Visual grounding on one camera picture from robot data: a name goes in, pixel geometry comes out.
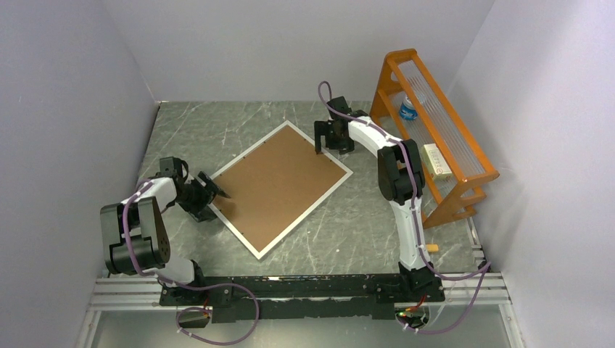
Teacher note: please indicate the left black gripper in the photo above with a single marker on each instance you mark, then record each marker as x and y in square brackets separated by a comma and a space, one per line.
[206, 199]

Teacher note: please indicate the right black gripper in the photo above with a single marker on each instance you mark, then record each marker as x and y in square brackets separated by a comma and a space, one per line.
[321, 128]

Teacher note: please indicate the brown backing board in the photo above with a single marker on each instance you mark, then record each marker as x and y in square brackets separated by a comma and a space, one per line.
[278, 187]

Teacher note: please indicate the silver picture frame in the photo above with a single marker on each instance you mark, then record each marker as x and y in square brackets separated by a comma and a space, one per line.
[259, 252]

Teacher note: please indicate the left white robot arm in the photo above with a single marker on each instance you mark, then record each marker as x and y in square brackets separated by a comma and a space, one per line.
[135, 239]

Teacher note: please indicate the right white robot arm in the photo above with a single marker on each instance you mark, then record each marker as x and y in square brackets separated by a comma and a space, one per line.
[401, 182]

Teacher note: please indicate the blue white can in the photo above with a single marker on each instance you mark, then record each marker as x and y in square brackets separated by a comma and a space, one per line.
[407, 111]

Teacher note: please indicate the orange wooden shelf rack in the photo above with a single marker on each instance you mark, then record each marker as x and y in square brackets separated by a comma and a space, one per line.
[404, 73]

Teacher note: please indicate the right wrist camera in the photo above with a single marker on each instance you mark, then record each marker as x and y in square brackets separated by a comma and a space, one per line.
[339, 105]

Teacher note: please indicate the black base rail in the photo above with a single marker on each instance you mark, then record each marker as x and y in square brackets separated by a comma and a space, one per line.
[315, 296]

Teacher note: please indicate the aluminium extrusion rail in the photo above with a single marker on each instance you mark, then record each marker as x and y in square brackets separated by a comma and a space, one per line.
[134, 294]

